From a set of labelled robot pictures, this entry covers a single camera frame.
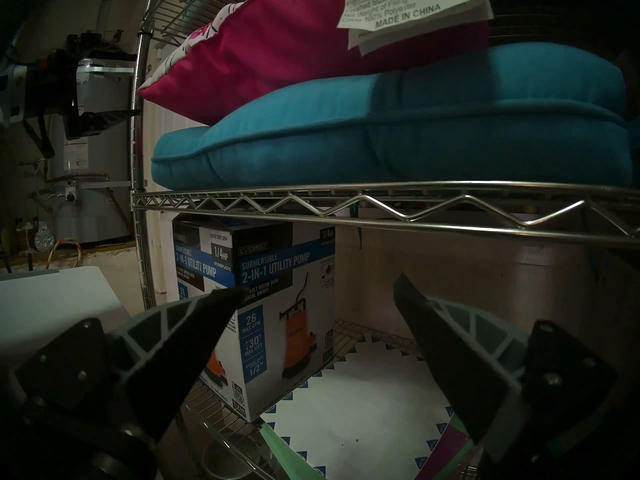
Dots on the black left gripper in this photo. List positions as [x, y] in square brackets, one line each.
[50, 84]

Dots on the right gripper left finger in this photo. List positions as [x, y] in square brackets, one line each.
[150, 364]

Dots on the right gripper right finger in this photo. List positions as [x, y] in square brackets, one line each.
[475, 374]

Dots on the pink flamingo throw cushion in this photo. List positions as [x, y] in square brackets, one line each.
[280, 49]

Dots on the teal tufted seat cushion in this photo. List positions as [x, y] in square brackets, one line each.
[400, 134]

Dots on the purple paper sheet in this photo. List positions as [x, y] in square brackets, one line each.
[447, 451]

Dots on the grey water heater tank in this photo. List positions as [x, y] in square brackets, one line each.
[100, 209]

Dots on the grey flue pipe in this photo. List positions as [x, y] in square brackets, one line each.
[106, 9]

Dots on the white folding table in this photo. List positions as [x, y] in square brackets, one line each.
[50, 304]

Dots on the white paper with zigzag edge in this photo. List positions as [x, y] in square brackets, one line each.
[360, 409]

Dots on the utility pump cardboard box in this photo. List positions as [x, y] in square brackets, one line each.
[280, 294]

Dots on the green paper folder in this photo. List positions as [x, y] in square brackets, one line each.
[285, 459]

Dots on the crumpled silver foil duct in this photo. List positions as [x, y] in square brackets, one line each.
[44, 238]

